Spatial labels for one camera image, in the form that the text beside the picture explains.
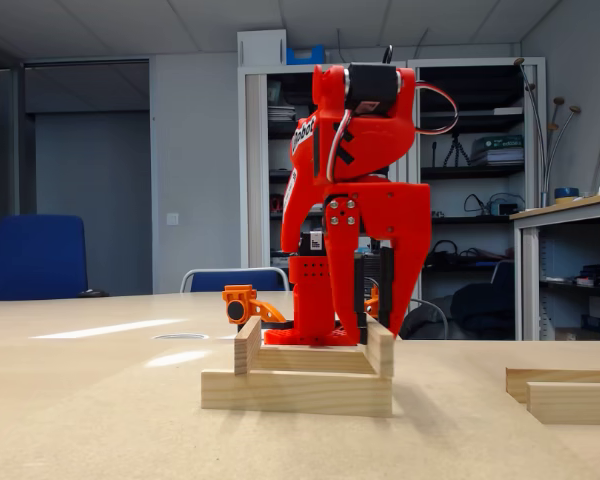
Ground grey desk wooden top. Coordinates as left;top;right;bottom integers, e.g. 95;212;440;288
508;191;600;341

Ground black jacket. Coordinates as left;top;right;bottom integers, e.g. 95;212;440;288
449;281;517;341

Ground black stand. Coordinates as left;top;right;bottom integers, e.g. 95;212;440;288
353;44;396;301

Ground grey metal cabinet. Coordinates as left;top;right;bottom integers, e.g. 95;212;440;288
236;60;409;301
407;56;548;342

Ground brown fibreboard panel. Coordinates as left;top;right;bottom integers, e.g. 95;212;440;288
0;339;600;480

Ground black backpack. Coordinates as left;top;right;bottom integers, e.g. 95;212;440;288
399;301;449;341

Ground blue plastic box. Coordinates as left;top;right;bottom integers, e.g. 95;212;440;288
285;44;327;66

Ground wooden stick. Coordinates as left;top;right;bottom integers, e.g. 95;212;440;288
526;381;600;426
233;315;263;377
200;368;394;419
362;319;396;379
253;344;381;375
504;367;600;404

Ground blue office chair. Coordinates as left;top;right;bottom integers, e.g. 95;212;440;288
0;213;89;302

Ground grey door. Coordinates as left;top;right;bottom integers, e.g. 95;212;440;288
23;59;154;297

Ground metal coat stand wooden knobs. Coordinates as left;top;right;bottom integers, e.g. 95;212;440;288
512;56;584;209

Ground white cardboard box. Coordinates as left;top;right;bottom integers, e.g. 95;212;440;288
236;28;288;68

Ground white cable grommet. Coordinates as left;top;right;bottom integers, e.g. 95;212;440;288
151;331;211;342

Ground black mini tripod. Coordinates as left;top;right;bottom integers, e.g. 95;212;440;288
441;131;472;169

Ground green book stack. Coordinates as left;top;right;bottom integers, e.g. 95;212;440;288
469;133;526;167

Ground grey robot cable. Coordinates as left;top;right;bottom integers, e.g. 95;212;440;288
410;297;450;341

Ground orange table clamp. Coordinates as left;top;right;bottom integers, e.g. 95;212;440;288
221;284;287;340
363;285;381;319

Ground blue chair grey frame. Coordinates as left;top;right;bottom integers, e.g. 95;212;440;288
179;267;292;294

